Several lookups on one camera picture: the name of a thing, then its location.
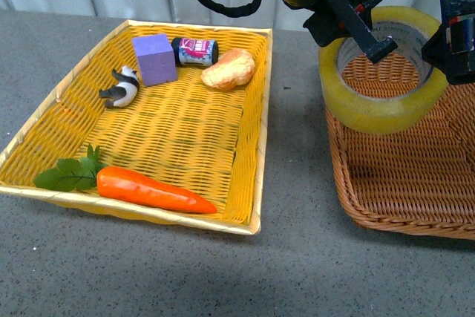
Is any toy orange carrot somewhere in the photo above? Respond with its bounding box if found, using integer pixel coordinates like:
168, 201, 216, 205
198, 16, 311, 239
33, 146, 217, 214

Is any brown wicker basket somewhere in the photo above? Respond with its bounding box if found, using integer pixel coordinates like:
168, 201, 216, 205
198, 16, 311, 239
323, 51, 475, 241

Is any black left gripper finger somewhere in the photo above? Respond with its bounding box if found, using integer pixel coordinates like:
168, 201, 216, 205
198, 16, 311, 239
327, 0, 398, 65

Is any yellow tape roll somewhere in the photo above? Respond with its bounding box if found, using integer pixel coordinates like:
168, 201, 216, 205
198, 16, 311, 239
319, 6, 448, 134

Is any toy panda figure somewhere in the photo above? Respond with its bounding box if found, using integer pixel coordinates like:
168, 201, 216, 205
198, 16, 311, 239
99, 65, 140, 108

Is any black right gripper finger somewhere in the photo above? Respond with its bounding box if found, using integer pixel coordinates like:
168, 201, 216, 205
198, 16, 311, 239
422, 0, 474, 85

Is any toy bread loaf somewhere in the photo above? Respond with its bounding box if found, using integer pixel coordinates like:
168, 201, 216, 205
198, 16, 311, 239
201, 48, 255, 91

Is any small dark labelled bottle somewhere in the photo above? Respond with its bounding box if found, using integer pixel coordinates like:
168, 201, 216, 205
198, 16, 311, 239
171, 37, 219, 67

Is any purple foam block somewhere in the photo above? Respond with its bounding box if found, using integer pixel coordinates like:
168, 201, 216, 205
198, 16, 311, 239
132, 33, 177, 87

